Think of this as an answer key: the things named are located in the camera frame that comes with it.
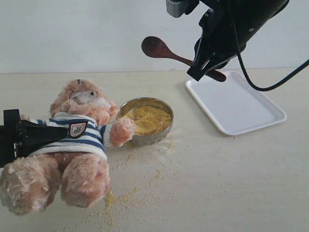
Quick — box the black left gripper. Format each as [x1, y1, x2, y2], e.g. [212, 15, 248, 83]
[0, 109, 68, 168]

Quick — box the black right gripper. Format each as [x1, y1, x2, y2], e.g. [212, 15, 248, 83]
[187, 0, 289, 81]

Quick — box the tan teddy bear striped sweater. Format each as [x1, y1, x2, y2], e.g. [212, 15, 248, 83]
[0, 79, 135, 215]

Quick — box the dark red wooden spoon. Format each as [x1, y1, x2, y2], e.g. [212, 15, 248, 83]
[141, 36, 226, 82]

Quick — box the white rectangular plastic tray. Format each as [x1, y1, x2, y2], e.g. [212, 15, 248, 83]
[185, 71, 287, 136]

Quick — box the steel bowl of yellow millet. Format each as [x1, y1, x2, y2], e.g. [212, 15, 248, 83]
[117, 97, 174, 146]

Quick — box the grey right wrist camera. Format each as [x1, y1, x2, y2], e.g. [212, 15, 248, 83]
[166, 0, 199, 18]

